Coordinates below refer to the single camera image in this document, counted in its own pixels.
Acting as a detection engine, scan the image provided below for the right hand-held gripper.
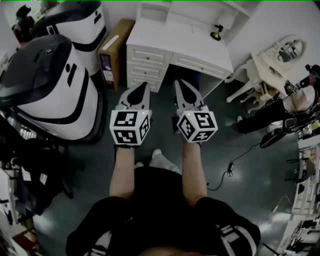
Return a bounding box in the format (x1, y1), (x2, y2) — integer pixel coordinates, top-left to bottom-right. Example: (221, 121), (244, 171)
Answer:
(173, 79), (219, 144)

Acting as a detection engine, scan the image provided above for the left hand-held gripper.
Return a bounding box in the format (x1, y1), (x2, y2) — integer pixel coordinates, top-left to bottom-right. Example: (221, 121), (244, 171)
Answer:
(109, 81), (153, 146)

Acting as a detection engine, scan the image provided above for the person's right forearm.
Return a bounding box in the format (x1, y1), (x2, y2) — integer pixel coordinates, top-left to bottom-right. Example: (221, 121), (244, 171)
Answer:
(181, 141), (209, 208)

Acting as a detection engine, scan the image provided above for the person's left forearm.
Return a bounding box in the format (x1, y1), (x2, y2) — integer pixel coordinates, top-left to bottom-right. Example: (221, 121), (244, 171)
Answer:
(109, 144), (137, 201)

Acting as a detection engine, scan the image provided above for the wide white desk drawer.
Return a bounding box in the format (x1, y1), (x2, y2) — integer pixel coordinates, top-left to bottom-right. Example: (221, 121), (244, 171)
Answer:
(171, 53), (233, 80)

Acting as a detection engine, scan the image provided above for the white desk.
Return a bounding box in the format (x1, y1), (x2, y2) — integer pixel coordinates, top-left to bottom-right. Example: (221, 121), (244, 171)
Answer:
(125, 0), (251, 100)

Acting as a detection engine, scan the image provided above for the desk lamp with gold base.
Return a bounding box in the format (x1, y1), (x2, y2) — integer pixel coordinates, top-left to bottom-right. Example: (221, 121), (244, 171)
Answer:
(209, 11), (235, 41)

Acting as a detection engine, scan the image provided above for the brown cardboard box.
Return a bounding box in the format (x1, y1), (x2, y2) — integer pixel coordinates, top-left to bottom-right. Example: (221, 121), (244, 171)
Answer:
(97, 18), (136, 92)

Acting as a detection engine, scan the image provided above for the large white black robot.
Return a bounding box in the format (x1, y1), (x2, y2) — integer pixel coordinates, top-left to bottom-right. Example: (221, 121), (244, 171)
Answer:
(0, 34), (105, 145)
(31, 0), (108, 76)

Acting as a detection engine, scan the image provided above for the black device with yellow trim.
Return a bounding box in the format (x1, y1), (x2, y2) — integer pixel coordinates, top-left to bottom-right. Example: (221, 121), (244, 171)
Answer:
(259, 116), (301, 150)

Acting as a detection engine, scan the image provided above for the black office chair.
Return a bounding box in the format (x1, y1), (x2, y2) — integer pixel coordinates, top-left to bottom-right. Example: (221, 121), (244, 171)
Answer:
(0, 116), (85, 216)

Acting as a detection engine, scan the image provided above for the person's black shirt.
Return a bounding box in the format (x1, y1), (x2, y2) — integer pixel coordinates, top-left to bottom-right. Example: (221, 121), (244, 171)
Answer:
(65, 165), (262, 256)

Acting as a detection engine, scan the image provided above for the cluttered white shelf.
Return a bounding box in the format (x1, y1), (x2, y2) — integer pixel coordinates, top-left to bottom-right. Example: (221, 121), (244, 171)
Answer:
(0, 164), (39, 256)

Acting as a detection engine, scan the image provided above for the black cable with adapter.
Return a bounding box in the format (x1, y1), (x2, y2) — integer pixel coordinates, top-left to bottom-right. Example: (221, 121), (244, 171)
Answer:
(206, 141), (262, 192)

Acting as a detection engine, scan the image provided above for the white wall shelf unit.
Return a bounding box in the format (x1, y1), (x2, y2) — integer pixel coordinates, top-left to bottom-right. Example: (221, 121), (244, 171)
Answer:
(221, 0), (264, 19)

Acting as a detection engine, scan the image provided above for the thin white floor cable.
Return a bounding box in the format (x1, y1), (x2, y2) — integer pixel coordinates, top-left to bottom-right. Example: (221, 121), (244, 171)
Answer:
(256, 194), (296, 226)

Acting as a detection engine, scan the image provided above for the white wire shelf rack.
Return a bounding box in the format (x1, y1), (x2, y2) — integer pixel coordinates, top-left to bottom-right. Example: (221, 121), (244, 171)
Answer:
(274, 139), (320, 256)

